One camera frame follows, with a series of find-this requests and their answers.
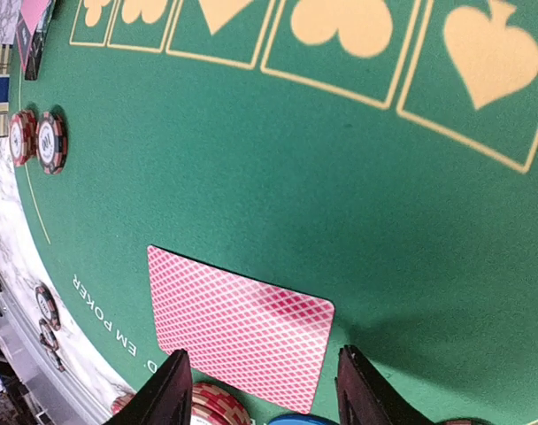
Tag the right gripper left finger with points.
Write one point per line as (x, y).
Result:
(166, 398)

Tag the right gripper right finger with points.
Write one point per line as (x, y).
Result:
(366, 397)

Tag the small orange chip pile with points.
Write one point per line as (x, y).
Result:
(22, 137)
(212, 405)

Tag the orange red chip stack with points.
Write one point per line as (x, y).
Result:
(120, 402)

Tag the blue small blind button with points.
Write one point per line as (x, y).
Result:
(299, 419)

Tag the dark brown chip stack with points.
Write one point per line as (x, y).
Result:
(48, 306)

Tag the dark chips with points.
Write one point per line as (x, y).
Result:
(51, 143)

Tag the triangular all-in button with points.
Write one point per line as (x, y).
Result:
(31, 44)

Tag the dealt red-backed cards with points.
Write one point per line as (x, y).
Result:
(31, 12)

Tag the fallen dark chip on table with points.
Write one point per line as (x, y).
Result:
(47, 337)

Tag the round green poker mat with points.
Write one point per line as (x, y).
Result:
(382, 155)

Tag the playing card box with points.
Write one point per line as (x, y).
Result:
(5, 64)

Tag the front aluminium rail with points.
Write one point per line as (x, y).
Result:
(59, 392)

